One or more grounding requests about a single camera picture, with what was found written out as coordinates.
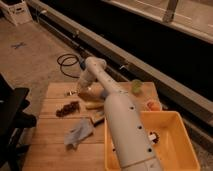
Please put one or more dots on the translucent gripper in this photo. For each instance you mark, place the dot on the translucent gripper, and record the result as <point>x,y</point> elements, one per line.
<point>88,94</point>

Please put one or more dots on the silver metal fork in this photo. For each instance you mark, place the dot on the silver metal fork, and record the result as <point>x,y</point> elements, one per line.
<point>71,92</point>

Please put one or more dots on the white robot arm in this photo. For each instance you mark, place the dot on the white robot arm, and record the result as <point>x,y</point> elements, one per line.
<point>132,145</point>

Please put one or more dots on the yellow plastic tray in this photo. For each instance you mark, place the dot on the yellow plastic tray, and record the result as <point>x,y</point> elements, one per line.
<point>174,148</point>

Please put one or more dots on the yellow banana toy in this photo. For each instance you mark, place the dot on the yellow banana toy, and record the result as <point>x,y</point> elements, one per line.
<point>93,105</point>

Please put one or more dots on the brown grape bunch toy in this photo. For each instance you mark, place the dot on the brown grape bunch toy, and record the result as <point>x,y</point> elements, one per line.
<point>68,109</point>

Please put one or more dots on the blue power box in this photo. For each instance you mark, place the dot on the blue power box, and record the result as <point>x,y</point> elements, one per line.
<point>82,64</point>

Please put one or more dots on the grey blue cloth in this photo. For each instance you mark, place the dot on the grey blue cloth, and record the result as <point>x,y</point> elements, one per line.
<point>78,133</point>

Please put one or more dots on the green plastic cup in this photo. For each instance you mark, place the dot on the green plastic cup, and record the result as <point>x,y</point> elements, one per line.
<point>136,86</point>

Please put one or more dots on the orange bowl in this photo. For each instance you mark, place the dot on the orange bowl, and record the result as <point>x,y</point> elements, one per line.
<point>153,105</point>

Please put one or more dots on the white dish brush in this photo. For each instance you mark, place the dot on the white dish brush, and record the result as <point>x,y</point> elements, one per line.
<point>154,137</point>

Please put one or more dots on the black chair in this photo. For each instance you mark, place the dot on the black chair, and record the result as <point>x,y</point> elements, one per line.
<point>13,120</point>

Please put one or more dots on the white cardboard box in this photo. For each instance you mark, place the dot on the white cardboard box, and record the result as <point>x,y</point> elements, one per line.
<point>17,13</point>

